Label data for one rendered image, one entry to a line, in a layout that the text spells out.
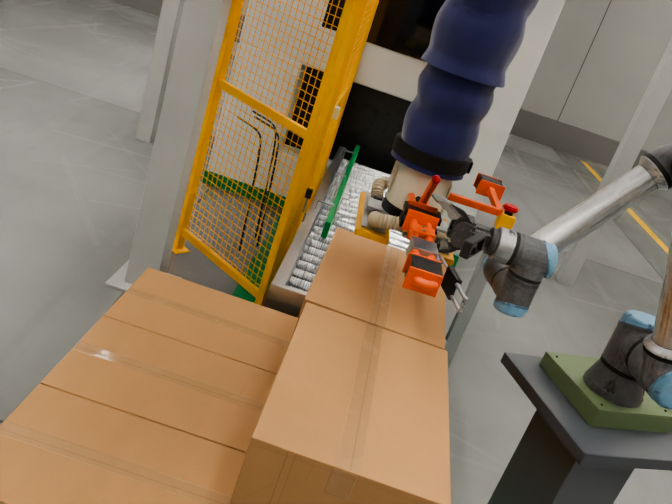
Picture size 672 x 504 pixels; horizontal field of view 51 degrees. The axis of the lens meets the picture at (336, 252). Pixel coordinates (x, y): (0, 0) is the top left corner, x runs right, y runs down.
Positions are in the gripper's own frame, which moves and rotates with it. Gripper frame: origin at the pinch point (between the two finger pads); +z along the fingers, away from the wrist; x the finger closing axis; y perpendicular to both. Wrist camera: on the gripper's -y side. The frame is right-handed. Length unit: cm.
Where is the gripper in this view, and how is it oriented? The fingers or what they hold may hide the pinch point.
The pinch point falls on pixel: (421, 220)
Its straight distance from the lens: 182.7
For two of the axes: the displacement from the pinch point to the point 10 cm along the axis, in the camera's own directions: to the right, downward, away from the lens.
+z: -9.5, -3.1, -0.4
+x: 3.0, -8.7, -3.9
